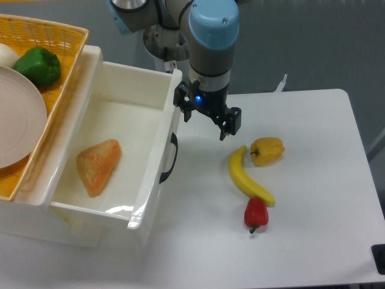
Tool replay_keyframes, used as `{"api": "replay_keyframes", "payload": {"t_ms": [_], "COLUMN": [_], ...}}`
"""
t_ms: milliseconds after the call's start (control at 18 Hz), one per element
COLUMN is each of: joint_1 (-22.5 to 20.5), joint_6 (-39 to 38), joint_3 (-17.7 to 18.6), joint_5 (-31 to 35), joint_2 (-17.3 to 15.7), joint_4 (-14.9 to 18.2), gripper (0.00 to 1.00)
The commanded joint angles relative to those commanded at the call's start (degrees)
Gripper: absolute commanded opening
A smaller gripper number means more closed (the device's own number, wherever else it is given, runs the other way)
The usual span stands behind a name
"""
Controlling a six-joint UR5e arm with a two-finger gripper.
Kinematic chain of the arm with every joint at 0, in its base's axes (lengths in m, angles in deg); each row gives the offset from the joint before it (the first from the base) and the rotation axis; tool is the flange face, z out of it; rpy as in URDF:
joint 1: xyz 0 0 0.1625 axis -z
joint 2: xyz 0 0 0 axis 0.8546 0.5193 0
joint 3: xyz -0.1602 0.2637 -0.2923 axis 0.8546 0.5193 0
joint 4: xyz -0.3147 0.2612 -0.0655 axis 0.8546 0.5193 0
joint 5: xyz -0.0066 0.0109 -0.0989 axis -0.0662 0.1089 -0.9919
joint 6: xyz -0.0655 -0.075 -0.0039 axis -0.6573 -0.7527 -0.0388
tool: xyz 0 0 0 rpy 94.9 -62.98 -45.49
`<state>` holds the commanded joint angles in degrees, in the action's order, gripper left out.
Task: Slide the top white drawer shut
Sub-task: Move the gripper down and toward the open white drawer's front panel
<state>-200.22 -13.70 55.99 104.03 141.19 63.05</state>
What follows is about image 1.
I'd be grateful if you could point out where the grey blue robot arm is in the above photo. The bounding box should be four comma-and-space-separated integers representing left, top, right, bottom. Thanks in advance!
107, 1, 241, 140

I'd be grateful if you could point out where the orange toast bread slice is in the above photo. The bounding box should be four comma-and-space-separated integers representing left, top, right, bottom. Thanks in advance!
76, 139, 121, 197

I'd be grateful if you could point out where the yellow bell pepper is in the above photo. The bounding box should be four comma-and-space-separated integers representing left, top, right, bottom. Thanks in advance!
250, 137, 285, 166

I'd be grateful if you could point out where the white round vegetable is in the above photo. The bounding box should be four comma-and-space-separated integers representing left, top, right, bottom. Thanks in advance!
0, 43, 20, 69

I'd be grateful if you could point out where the yellow banana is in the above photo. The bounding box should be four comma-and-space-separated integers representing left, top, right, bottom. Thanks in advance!
228, 145, 276, 207

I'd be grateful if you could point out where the white top drawer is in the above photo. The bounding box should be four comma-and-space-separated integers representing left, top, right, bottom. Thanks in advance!
51, 61, 182, 230

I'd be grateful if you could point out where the white drawer cabinet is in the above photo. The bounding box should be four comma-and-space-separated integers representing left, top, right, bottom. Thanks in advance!
0, 45, 169, 249

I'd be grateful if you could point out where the yellow woven basket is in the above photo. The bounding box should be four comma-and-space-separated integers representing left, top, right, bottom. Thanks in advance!
0, 13, 90, 202

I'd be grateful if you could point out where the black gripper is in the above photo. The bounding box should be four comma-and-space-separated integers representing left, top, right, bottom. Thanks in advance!
173, 80, 242, 141

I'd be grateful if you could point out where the pink round plate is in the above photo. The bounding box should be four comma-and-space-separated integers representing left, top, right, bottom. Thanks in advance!
1, 66, 48, 168

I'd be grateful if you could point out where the black upper drawer handle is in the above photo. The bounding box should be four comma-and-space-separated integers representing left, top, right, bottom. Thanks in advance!
159, 132, 179, 184

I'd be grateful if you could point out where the black object at table edge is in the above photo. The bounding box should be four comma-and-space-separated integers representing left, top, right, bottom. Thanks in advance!
371, 244, 385, 275

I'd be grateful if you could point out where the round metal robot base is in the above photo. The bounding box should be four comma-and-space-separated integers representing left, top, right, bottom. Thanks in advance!
143, 25, 189, 76

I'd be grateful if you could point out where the green bell pepper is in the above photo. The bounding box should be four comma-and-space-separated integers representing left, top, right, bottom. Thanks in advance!
13, 47, 61, 87

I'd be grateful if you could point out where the white cable behind table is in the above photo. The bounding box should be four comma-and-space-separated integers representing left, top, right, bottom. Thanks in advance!
274, 73, 289, 93

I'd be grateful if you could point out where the red bell pepper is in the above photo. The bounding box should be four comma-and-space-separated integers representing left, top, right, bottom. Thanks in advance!
244, 197, 269, 234

